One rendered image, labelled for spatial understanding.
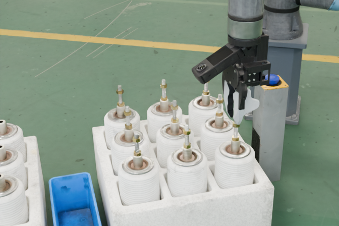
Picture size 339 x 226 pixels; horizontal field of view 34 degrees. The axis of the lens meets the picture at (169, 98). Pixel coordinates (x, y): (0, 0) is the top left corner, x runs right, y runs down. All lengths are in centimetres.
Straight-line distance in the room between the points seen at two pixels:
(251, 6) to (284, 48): 69
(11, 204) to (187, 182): 40
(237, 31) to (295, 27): 69
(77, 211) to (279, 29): 84
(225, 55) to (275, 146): 47
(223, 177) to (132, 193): 22
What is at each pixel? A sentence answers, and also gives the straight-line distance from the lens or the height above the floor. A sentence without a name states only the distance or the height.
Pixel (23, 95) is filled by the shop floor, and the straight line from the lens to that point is 221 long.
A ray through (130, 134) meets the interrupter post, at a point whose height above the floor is 27.
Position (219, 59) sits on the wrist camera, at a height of 50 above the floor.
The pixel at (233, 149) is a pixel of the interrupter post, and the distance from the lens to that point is 135.
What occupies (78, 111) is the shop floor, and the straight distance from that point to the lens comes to 205.
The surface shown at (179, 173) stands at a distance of 130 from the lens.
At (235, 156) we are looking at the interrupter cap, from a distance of 133.
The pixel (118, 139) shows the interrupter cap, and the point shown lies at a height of 25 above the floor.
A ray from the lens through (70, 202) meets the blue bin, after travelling 157.
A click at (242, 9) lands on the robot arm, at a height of 62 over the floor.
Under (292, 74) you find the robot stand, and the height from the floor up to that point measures 18.
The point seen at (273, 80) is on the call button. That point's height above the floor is 33.
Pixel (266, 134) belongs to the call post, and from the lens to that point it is 157.
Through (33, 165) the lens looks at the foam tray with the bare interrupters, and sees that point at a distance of 148.
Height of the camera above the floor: 101
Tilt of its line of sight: 29 degrees down
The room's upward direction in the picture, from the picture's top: 1 degrees counter-clockwise
